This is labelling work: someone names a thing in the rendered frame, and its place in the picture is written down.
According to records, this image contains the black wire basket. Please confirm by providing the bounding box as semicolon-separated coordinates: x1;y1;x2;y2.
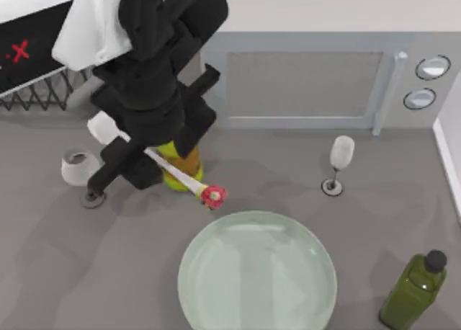
0;66;91;112

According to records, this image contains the pale grey microwave oven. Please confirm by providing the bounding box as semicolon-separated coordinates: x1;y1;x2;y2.
196;30;461;136

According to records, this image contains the pale microwave door handle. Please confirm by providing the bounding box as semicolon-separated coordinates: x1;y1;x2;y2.
372;50;410;136

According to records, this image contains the pale green round plate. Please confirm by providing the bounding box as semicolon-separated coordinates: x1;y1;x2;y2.
177;210;339;330

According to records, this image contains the white stick with red flower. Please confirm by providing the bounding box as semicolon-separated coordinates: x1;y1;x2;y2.
143;146;229;212

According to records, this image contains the pale grey rounded box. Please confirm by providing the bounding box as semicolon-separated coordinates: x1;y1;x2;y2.
87;112;131;146

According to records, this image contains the round microwave knob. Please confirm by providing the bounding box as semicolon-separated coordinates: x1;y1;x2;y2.
402;87;438;111
415;55;452;81

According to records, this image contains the microwave oven door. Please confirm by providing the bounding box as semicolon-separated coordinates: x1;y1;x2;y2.
215;50;385;130

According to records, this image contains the dark green bottle black cap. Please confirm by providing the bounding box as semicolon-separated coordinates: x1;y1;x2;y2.
377;249;449;328

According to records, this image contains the yellow-green bottle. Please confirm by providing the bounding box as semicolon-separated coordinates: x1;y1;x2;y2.
155;139;205;193

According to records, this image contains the clear wine glass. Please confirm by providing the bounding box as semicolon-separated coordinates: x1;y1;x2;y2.
60;148;108;210
320;135;356;197

